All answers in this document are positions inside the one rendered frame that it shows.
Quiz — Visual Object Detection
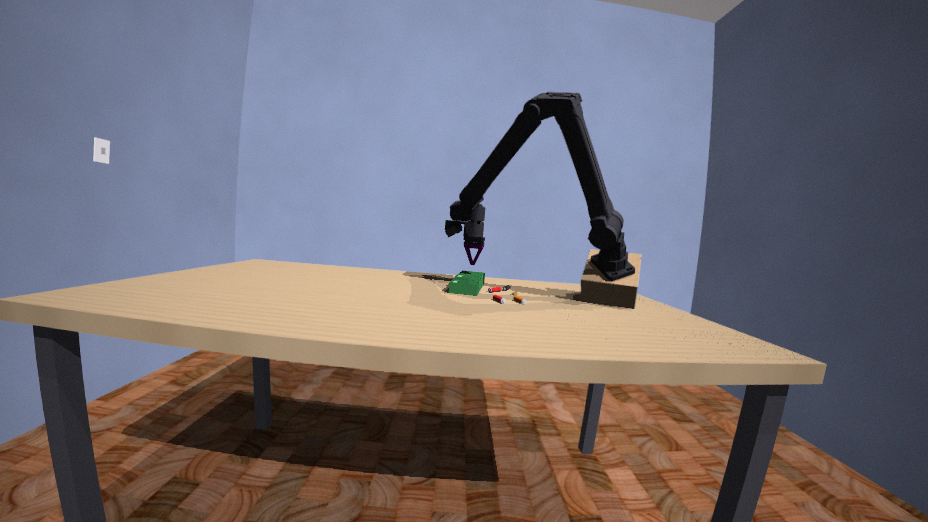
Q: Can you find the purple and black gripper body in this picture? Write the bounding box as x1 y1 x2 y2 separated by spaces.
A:
464 221 485 245

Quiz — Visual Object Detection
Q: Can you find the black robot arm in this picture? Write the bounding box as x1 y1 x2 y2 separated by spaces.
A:
445 92 635 281

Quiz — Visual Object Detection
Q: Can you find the green rack of three bins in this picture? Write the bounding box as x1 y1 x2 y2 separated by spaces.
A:
449 271 485 296

